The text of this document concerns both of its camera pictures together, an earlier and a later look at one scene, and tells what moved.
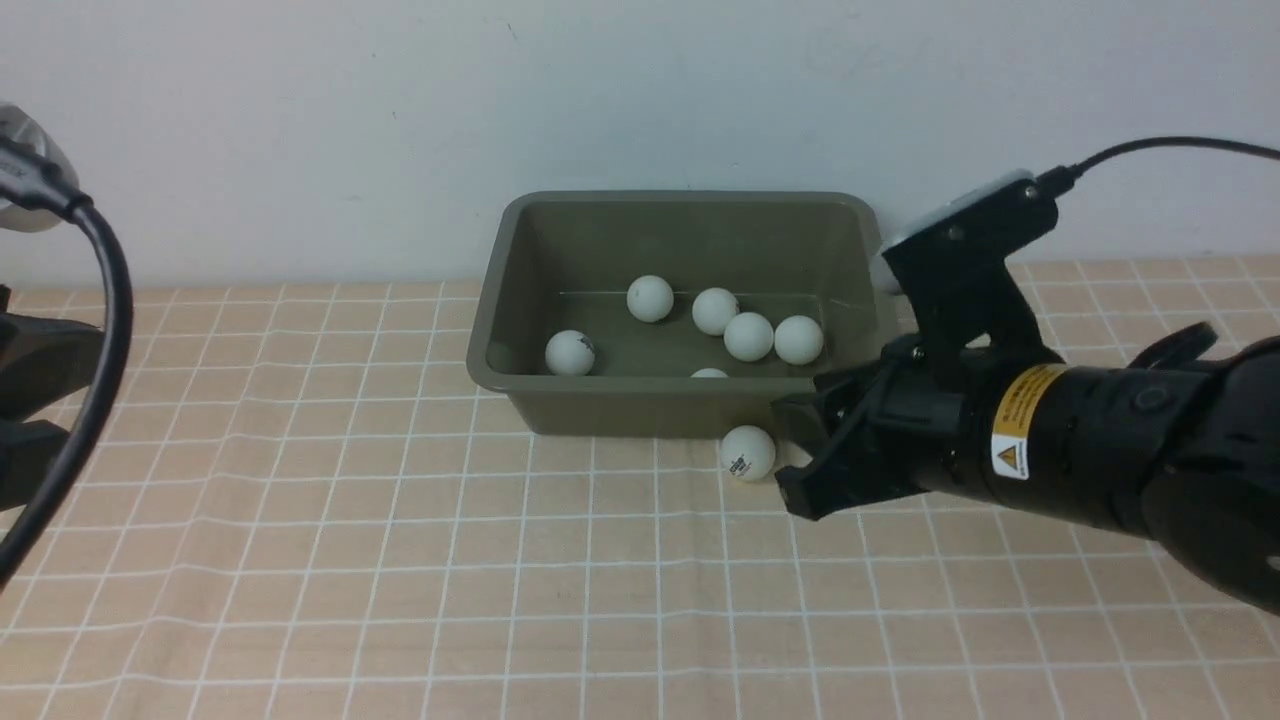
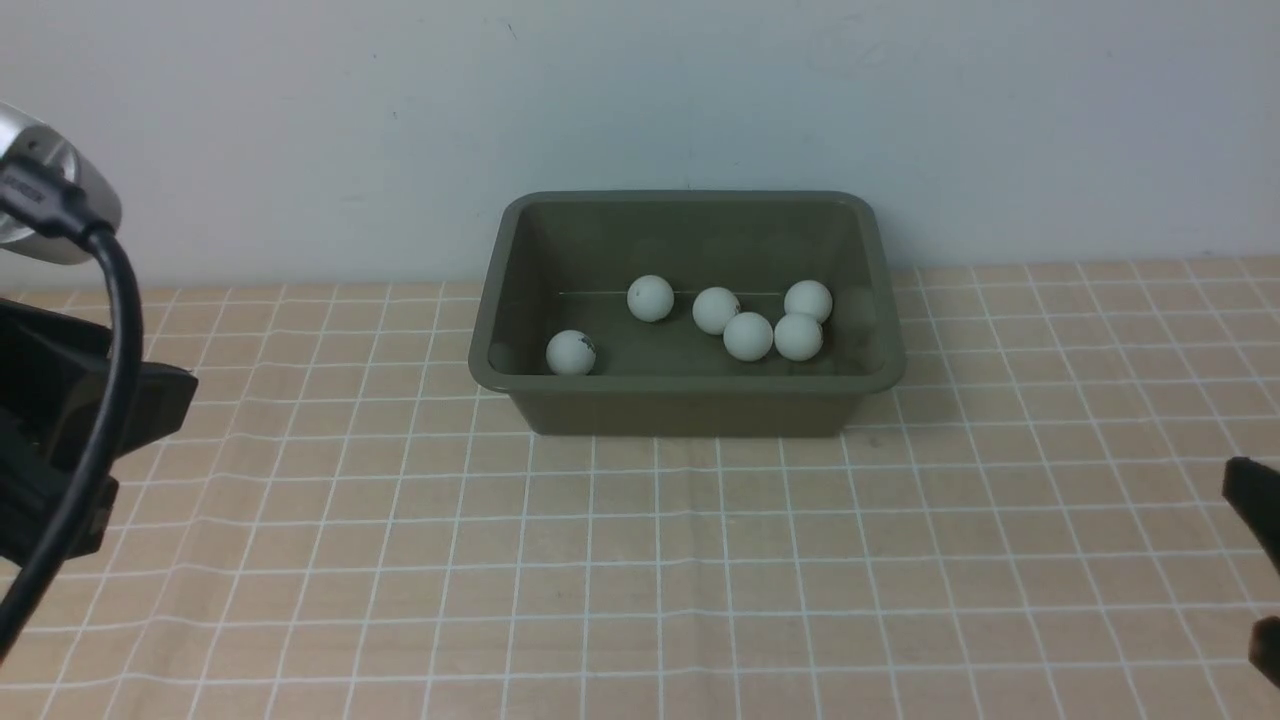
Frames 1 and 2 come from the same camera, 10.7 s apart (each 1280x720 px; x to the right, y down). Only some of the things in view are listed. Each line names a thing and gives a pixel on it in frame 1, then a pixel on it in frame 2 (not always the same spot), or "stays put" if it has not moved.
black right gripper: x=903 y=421 -> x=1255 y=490
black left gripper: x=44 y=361 -> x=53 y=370
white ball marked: x=799 y=340 stays put
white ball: x=650 y=298 stays put
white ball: x=570 y=353 stays put
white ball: x=712 y=308 stays put
